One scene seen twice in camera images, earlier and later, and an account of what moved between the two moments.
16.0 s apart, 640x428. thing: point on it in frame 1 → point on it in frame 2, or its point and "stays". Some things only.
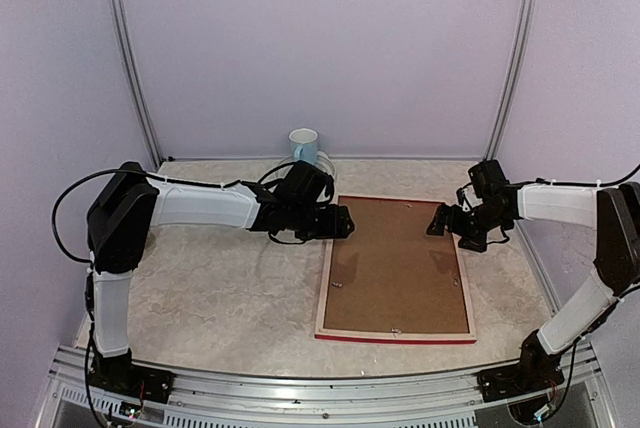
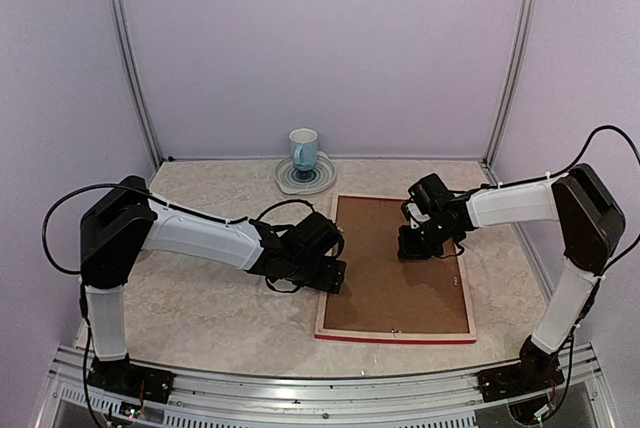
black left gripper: (337, 227) → (333, 279)
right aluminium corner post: (517, 56) stays
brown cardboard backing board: (390, 275) stays
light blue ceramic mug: (304, 145) stays
